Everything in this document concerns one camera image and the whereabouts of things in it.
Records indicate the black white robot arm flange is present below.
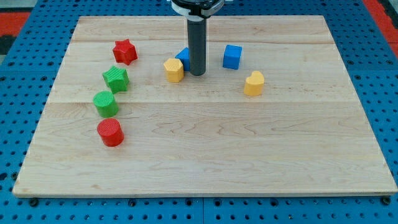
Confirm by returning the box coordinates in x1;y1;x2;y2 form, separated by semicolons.
171;0;225;22

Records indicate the blue triangle block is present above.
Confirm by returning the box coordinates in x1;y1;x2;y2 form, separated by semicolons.
175;47;190;72

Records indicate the yellow heart block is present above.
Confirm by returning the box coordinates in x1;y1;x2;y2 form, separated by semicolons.
243;71;265;96

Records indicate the yellow hexagon block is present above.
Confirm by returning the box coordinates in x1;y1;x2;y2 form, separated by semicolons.
164;58;184;83

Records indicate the blue cube block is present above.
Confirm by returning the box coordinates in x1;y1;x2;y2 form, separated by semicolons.
223;45;243;70

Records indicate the wooden board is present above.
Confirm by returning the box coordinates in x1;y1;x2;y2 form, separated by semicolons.
13;16;397;198

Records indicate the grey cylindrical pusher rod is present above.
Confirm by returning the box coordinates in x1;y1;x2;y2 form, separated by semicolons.
187;19;206;76

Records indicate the green star block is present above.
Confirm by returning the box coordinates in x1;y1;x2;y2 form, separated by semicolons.
102;66;129;93

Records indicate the red cylinder block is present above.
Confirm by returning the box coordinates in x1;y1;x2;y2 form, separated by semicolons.
97;118;124;147

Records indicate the green cylinder block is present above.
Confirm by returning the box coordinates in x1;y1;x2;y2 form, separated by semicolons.
93;91;119;118

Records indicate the red star block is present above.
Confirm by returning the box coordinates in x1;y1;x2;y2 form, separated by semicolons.
113;39;138;65

